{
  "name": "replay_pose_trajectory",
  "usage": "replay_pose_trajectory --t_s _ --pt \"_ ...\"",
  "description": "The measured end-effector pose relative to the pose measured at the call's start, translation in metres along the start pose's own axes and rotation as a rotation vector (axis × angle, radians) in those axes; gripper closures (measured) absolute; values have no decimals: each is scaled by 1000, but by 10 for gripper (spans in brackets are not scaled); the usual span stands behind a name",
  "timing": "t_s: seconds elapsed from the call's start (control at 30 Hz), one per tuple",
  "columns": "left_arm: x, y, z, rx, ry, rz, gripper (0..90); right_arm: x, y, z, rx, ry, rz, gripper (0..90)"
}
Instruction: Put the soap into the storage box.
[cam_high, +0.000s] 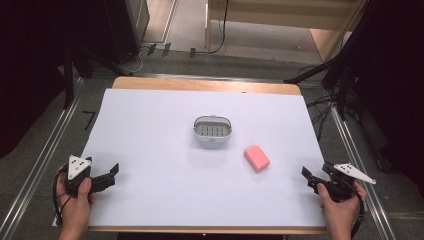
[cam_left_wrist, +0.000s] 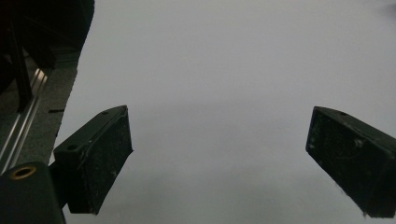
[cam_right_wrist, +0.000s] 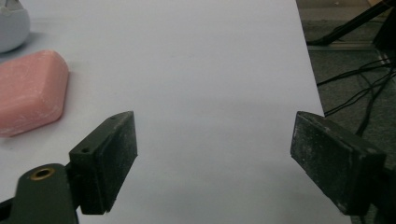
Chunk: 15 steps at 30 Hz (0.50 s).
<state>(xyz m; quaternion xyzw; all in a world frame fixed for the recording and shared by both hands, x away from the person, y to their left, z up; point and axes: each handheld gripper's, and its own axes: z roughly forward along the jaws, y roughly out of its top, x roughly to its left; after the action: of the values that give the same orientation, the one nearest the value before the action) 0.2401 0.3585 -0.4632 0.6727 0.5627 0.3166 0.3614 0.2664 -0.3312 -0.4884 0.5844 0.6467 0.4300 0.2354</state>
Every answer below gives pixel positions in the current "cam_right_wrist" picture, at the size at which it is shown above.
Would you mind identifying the pink soap bar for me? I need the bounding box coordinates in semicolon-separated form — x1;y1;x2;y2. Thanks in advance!
0;49;70;138

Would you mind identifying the black cable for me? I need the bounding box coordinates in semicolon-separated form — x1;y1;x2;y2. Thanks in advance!
316;57;396;87
323;66;396;138

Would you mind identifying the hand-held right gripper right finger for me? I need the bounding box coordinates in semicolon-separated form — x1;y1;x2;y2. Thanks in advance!
290;110;388;217

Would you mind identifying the white round container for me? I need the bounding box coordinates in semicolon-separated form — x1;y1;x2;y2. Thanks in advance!
0;0;32;54

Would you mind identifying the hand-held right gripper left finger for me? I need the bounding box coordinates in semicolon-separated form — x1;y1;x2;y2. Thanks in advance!
68;110;138;216

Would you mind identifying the black metal stand leg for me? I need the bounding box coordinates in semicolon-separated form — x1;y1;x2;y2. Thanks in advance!
306;0;396;47

